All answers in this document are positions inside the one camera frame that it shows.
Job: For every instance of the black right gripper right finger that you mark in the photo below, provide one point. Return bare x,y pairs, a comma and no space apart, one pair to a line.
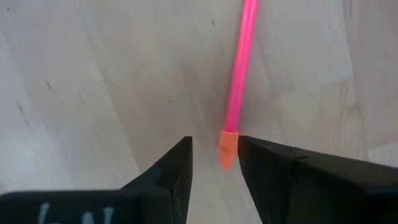
295,180

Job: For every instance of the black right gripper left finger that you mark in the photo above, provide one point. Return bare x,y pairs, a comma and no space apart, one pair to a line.
168,180

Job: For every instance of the pink pencil orange end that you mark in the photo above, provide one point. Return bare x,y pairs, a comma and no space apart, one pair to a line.
241,68

